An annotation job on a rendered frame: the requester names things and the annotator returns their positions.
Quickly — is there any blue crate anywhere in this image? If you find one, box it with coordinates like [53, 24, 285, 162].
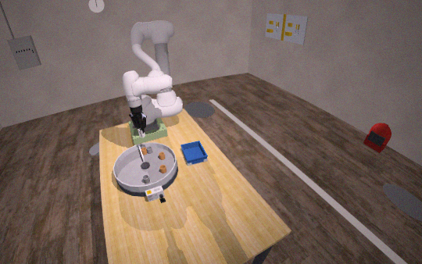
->
[181, 141, 208, 166]

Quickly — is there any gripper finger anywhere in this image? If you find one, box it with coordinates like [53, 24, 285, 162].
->
[129, 114, 141, 137]
[137, 114, 147, 138]

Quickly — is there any grey round turning table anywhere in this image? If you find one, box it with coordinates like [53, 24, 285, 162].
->
[113, 142, 178, 203]

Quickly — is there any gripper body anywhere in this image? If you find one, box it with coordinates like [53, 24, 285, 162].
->
[130, 105, 143, 119]

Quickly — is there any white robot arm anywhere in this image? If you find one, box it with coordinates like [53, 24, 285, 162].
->
[122, 20, 182, 131]

